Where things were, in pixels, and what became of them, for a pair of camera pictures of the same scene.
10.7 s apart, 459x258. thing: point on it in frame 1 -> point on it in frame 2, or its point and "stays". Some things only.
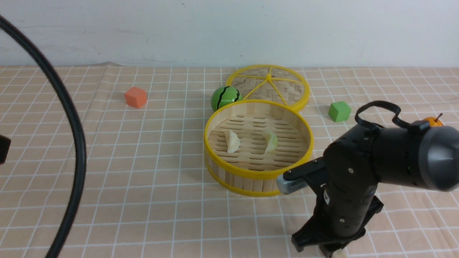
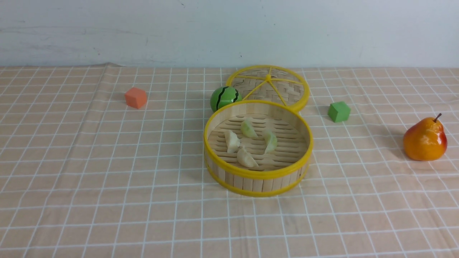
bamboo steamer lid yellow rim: (272, 83) stays
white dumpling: (233, 141) stays
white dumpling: (340, 253) -> (246, 159)
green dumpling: (273, 142) stays
